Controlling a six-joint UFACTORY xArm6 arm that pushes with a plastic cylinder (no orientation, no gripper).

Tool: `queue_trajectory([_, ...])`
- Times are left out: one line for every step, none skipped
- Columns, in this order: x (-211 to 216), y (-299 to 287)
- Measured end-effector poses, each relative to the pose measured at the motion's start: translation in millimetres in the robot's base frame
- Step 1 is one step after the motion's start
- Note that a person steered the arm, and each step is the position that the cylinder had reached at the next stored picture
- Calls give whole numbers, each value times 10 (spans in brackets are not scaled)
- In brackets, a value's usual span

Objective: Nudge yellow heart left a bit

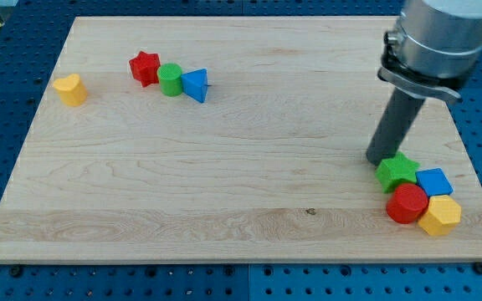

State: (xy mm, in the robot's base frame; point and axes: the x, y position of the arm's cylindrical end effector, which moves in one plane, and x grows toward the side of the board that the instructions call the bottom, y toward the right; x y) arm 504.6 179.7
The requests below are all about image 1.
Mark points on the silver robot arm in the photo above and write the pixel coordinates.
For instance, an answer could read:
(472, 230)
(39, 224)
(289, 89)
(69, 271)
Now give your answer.
(432, 49)

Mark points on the yellow heart block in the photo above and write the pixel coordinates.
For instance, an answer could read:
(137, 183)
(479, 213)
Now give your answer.
(71, 90)

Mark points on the blue triangle block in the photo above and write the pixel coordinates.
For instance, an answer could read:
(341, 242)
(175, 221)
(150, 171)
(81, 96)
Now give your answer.
(195, 84)

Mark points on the light wooden board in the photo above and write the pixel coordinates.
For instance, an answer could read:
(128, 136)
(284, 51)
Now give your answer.
(271, 168)

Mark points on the green cylinder block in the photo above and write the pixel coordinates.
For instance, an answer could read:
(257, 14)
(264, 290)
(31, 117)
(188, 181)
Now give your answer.
(170, 79)

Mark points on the red star block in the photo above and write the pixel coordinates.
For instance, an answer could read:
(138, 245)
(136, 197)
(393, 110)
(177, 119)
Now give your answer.
(144, 68)

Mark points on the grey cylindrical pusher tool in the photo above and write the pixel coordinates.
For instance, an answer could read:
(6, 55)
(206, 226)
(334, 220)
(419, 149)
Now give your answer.
(399, 115)

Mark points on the green star block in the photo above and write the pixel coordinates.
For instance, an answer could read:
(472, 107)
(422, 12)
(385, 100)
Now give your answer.
(392, 172)

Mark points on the red cylinder block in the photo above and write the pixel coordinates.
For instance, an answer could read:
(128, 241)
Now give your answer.
(407, 203)

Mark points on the blue cube block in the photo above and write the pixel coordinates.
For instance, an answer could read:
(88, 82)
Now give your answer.
(434, 182)

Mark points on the yellow hexagon block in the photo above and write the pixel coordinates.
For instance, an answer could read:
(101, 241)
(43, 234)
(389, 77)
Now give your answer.
(442, 215)

